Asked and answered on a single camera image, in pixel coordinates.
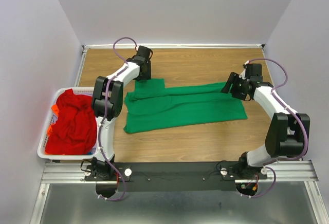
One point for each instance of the green t-shirt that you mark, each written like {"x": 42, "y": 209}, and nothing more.
{"x": 153, "y": 106}

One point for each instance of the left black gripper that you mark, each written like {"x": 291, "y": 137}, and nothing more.
{"x": 147, "y": 75}

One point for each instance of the white plastic laundry basket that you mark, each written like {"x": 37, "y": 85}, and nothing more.
{"x": 51, "y": 119}

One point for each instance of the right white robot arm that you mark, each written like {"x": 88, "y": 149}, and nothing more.
{"x": 288, "y": 133}

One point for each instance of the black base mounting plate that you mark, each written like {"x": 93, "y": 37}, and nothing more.
{"x": 173, "y": 176}

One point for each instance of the aluminium front rail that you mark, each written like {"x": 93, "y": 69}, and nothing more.
{"x": 286, "y": 171}

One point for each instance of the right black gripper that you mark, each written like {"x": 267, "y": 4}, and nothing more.
{"x": 233, "y": 78}

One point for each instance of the aluminium back table rail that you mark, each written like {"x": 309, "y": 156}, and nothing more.
{"x": 174, "y": 46}

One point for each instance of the red t-shirt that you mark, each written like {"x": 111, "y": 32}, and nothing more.
{"x": 75, "y": 130}

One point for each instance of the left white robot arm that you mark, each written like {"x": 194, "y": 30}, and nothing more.
{"x": 107, "y": 102}

